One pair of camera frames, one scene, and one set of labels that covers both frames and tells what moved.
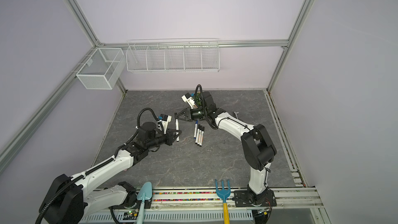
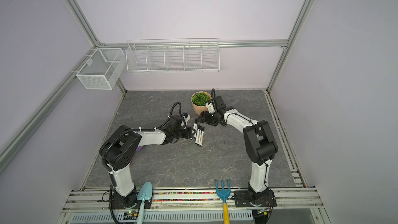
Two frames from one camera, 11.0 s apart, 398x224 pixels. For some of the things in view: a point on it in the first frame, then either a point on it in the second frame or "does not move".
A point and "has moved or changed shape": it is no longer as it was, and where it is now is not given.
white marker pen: (199, 135) does not move
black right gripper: (182, 113) -> (204, 115)
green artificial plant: (198, 98) does not move
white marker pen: (202, 136) does not move
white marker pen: (197, 135) does not move
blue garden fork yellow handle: (224, 194) does not move
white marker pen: (177, 128) has moved or changed shape
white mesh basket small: (103, 69) does not move
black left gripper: (170, 137) -> (188, 133)
